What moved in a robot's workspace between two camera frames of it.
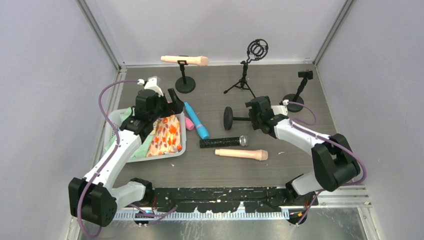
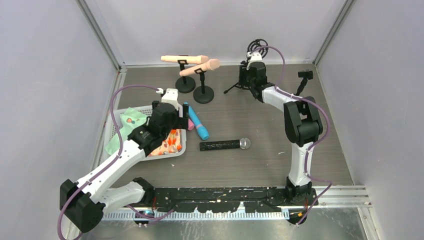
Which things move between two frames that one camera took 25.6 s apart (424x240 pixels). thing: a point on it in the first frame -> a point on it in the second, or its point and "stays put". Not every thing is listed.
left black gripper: (168, 105) -> (180, 118)
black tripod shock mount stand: (256, 49) stays put
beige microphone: (196, 60) stays put
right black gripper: (253, 110) -> (244, 76)
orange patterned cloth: (167, 136) stays put
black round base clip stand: (184, 84) stays put
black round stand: (228, 118) -> (203, 94)
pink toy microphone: (189, 124) stays put
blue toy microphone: (200, 129) stays put
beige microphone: (259, 154) -> (213, 64)
